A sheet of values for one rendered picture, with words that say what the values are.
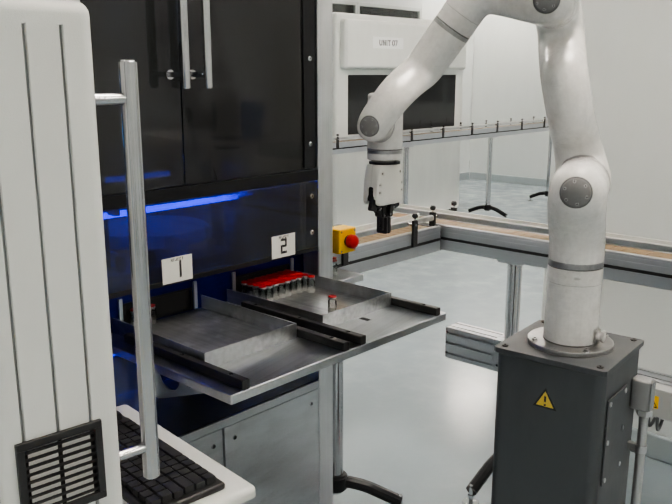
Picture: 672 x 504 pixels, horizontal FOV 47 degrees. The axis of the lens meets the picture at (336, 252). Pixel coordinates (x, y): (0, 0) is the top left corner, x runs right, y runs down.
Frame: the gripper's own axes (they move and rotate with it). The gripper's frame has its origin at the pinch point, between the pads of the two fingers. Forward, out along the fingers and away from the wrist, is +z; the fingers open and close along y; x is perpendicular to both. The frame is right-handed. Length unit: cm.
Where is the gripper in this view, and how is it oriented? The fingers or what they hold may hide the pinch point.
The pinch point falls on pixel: (383, 224)
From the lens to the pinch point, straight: 189.8
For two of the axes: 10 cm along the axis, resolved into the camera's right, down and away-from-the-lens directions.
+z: 0.0, 9.7, 2.2
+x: 7.4, 1.5, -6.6
